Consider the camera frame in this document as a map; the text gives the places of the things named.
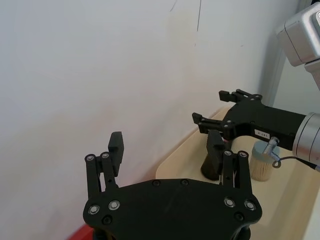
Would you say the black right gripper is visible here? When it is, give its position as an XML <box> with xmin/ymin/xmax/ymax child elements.
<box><xmin>191</xmin><ymin>89</ymin><xmax>307</xmax><ymax>152</ymax></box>

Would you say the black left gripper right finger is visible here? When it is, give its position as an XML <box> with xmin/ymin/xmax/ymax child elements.
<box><xmin>206</xmin><ymin>129</ymin><xmax>253</xmax><ymax>198</ymax></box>

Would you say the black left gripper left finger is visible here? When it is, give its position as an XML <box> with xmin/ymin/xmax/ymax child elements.
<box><xmin>84</xmin><ymin>131</ymin><xmax>125</xmax><ymax>200</ymax></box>

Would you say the dark brown round container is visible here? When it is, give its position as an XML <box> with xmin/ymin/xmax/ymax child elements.
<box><xmin>200</xmin><ymin>154</ymin><xmax>222</xmax><ymax>181</ymax></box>

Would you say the round toothpick holder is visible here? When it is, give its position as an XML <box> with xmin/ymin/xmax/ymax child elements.
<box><xmin>251</xmin><ymin>140</ymin><xmax>281</xmax><ymax>182</ymax></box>

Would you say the red flat object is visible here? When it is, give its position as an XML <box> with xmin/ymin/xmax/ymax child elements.
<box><xmin>65</xmin><ymin>223</ymin><xmax>96</xmax><ymax>240</ymax></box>

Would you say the thin dark cable silver plug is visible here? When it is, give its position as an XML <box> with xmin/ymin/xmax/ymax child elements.
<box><xmin>262</xmin><ymin>136</ymin><xmax>320</xmax><ymax>172</ymax></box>

